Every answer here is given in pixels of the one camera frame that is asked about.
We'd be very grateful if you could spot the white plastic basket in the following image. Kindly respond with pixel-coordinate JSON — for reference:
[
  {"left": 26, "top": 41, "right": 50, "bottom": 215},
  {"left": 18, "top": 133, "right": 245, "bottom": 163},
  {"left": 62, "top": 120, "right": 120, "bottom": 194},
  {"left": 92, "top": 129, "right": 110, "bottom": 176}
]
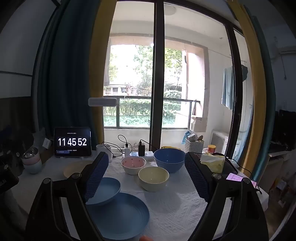
[{"left": 184, "top": 138, "right": 204, "bottom": 153}]

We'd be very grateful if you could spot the white power strip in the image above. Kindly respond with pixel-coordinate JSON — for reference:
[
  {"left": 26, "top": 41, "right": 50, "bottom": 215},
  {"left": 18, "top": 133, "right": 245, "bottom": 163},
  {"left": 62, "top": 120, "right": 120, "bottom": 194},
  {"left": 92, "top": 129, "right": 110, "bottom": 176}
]
[{"left": 121, "top": 151, "right": 155, "bottom": 161}]

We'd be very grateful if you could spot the white textured tablecloth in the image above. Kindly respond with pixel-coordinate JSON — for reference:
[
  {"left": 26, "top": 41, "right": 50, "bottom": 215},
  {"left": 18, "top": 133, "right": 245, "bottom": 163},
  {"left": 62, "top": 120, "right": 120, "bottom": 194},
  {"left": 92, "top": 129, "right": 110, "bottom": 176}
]
[{"left": 17, "top": 153, "right": 270, "bottom": 241}]

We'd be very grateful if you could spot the yellow tissue pack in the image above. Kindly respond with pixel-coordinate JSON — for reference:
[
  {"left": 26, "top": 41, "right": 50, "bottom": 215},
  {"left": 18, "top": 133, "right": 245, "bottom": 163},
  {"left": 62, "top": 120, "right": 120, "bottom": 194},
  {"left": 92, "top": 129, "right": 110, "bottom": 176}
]
[{"left": 200, "top": 152, "right": 226, "bottom": 174}]

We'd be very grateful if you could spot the black white-charger cable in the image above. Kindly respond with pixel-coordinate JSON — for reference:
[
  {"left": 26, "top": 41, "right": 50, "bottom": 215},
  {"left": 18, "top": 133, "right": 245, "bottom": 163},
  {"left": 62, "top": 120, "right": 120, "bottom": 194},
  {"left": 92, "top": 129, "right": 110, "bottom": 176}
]
[{"left": 117, "top": 134, "right": 130, "bottom": 146}]

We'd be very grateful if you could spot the beige plate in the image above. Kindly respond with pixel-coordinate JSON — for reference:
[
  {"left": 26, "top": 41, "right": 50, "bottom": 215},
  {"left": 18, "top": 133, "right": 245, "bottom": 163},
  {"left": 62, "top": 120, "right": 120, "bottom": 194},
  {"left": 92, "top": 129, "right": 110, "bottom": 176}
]
[{"left": 63, "top": 161, "right": 94, "bottom": 179}]

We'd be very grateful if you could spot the wall air conditioner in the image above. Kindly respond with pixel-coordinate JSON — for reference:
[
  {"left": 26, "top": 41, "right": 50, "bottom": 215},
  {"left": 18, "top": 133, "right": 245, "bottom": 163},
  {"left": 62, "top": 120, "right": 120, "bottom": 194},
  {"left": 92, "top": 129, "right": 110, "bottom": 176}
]
[{"left": 280, "top": 46, "right": 296, "bottom": 55}]

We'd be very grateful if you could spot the white side desk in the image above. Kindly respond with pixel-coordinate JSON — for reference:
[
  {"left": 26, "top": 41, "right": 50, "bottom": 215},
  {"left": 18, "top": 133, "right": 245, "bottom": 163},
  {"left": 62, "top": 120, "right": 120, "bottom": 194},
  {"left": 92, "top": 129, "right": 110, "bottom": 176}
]
[{"left": 266, "top": 148, "right": 296, "bottom": 193}]

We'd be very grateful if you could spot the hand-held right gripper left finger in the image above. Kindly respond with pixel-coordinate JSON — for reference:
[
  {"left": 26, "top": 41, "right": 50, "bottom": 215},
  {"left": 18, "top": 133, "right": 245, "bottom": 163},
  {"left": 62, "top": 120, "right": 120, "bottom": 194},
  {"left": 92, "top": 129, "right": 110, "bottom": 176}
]
[{"left": 25, "top": 152, "right": 110, "bottom": 241}]

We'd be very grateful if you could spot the grey cloth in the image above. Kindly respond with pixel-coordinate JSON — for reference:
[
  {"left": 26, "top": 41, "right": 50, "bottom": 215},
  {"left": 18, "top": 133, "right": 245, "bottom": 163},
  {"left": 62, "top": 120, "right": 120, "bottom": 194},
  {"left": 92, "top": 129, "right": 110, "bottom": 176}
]
[{"left": 222, "top": 156, "right": 238, "bottom": 175}]

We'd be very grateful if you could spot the small blue plate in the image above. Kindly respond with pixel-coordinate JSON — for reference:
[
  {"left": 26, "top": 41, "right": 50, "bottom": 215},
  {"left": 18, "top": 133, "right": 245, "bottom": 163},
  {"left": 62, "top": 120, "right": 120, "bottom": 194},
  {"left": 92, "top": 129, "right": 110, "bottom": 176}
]
[{"left": 85, "top": 177, "right": 122, "bottom": 207}]

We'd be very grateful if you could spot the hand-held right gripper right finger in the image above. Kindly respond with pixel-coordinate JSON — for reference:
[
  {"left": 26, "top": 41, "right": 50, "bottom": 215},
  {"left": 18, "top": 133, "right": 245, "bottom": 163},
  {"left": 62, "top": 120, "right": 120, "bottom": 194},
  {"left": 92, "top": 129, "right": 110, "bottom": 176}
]
[{"left": 184, "top": 152, "right": 270, "bottom": 241}]

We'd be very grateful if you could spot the yellow curtain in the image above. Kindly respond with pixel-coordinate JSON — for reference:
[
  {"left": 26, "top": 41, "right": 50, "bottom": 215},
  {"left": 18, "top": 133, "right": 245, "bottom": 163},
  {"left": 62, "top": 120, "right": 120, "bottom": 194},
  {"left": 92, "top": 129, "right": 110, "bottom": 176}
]
[
  {"left": 89, "top": 0, "right": 118, "bottom": 151},
  {"left": 228, "top": 0, "right": 266, "bottom": 181}
]

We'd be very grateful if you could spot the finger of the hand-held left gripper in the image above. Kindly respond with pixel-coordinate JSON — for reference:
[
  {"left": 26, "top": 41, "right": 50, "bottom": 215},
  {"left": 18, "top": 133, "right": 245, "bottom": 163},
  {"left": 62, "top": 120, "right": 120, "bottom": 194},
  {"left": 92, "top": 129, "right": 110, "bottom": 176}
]
[{"left": 0, "top": 147, "right": 25, "bottom": 167}]

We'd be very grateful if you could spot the white outdoor appliance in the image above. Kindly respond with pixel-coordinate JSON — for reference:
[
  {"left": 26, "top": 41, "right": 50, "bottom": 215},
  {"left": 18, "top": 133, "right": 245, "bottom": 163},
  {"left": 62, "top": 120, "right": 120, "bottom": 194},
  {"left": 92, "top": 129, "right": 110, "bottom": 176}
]
[{"left": 211, "top": 130, "right": 229, "bottom": 158}]

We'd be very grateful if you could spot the pale yellow bowl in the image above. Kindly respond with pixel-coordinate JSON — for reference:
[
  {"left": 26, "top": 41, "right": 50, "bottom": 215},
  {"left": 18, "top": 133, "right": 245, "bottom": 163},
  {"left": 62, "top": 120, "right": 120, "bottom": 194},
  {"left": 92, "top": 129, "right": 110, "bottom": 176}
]
[{"left": 138, "top": 166, "right": 170, "bottom": 192}]

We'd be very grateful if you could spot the balcony railing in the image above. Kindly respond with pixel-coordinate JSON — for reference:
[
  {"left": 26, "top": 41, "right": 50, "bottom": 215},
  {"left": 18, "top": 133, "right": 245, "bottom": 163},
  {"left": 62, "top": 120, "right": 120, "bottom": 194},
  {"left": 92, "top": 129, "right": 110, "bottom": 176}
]
[{"left": 104, "top": 96, "right": 200, "bottom": 129}]

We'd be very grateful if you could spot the brown cardboard piece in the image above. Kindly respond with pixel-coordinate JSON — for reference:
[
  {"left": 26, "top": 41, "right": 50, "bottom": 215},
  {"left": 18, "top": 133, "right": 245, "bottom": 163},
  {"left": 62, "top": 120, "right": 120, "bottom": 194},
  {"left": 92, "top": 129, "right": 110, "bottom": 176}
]
[{"left": 39, "top": 144, "right": 56, "bottom": 164}]

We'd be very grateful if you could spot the black lamp cable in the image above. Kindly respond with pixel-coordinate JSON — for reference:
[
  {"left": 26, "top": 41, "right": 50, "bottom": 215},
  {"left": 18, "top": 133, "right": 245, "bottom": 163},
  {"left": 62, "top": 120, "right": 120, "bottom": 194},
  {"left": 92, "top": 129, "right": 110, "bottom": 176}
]
[{"left": 102, "top": 142, "right": 123, "bottom": 158}]

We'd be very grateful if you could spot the hanging light blue towel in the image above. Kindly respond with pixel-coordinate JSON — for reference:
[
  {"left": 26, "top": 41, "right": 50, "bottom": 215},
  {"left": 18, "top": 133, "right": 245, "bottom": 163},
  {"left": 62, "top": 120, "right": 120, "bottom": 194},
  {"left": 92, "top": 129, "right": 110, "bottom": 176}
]
[{"left": 221, "top": 65, "right": 234, "bottom": 110}]

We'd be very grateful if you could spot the dark blue curtain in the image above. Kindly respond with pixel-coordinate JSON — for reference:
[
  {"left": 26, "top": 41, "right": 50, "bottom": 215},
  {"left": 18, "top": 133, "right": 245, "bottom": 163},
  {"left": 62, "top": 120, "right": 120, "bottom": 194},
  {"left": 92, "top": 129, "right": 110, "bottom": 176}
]
[{"left": 38, "top": 0, "right": 97, "bottom": 150}]

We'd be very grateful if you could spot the black smartphone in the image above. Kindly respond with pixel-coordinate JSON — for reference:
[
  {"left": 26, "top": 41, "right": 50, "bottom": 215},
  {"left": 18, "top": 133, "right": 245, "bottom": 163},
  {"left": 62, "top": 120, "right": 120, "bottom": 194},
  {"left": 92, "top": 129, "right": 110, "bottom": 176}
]
[{"left": 226, "top": 173, "right": 258, "bottom": 189}]

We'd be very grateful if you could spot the pink speckled ceramic bowl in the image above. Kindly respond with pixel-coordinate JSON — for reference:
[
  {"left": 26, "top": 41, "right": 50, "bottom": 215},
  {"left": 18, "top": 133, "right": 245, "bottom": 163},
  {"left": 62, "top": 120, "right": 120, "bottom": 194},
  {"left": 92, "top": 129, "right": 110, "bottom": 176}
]
[{"left": 121, "top": 156, "right": 147, "bottom": 175}]

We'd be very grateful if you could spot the black monitor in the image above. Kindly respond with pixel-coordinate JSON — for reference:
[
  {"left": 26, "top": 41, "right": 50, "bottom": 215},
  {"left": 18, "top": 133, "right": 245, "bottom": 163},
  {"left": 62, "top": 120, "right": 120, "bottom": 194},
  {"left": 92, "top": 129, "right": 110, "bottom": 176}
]
[{"left": 274, "top": 109, "right": 296, "bottom": 149}]

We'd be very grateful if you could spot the large blue plate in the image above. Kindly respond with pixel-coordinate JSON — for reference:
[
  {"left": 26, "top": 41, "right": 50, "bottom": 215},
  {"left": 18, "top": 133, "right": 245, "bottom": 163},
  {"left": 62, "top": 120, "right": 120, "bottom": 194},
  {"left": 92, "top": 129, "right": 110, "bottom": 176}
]
[{"left": 87, "top": 192, "right": 150, "bottom": 234}]

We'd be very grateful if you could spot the teal curtain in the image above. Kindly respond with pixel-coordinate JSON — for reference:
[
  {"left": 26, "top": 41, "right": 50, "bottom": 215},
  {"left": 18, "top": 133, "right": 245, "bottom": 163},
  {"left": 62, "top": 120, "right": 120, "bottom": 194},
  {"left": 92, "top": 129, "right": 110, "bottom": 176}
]
[{"left": 245, "top": 5, "right": 277, "bottom": 186}]

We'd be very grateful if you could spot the large blue bowl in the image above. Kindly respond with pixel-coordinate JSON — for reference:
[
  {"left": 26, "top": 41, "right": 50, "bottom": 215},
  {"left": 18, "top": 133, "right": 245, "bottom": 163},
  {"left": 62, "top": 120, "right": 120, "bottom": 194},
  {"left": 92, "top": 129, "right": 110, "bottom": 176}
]
[{"left": 154, "top": 148, "right": 186, "bottom": 174}]

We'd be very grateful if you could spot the black tablet with clock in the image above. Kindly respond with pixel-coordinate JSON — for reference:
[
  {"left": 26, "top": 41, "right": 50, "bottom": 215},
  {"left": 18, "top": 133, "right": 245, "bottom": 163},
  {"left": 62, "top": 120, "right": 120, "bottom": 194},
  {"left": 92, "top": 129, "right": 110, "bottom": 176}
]
[{"left": 54, "top": 127, "right": 92, "bottom": 158}]

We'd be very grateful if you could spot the black window frame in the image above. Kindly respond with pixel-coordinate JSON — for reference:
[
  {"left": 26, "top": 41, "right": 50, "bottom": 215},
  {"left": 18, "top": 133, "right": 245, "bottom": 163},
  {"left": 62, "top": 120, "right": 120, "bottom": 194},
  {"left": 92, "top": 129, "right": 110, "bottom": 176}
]
[{"left": 92, "top": 0, "right": 243, "bottom": 160}]

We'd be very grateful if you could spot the white desk lamp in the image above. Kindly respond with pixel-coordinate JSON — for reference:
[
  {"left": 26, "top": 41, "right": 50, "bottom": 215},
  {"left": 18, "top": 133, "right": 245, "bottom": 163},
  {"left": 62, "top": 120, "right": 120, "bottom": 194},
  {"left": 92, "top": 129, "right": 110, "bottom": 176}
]
[{"left": 88, "top": 98, "right": 117, "bottom": 163}]

